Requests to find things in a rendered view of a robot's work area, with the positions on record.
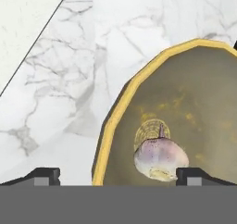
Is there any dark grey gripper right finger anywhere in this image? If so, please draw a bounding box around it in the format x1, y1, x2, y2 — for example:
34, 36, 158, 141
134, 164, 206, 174
175, 167, 237, 187

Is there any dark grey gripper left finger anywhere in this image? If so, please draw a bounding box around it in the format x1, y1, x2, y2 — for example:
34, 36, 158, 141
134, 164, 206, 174
0, 168, 61, 187

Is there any white purple garlic bulb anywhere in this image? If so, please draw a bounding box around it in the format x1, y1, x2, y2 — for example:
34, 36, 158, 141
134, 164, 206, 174
133, 124, 190, 182

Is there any yellow-rimmed olive bowl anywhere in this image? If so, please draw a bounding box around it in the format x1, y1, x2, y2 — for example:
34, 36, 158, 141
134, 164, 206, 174
91, 38, 237, 187

